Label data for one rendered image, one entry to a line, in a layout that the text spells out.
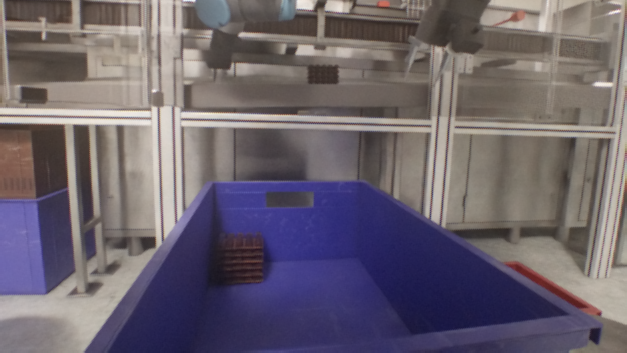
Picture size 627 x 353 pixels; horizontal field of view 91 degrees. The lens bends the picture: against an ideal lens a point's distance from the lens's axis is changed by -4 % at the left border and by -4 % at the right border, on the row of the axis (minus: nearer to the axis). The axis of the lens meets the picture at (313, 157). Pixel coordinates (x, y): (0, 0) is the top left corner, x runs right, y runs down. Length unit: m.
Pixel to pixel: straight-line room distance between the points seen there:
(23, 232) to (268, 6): 1.01
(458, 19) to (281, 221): 0.58
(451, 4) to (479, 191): 1.24
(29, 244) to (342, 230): 0.97
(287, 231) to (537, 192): 1.32
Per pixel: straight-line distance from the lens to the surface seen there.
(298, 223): 0.82
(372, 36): 1.29
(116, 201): 1.44
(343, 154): 1.33
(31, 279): 1.37
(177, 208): 1.03
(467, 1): 0.48
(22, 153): 1.27
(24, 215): 1.30
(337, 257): 0.88
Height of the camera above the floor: 0.59
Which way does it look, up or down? 7 degrees down
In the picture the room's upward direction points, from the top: 2 degrees clockwise
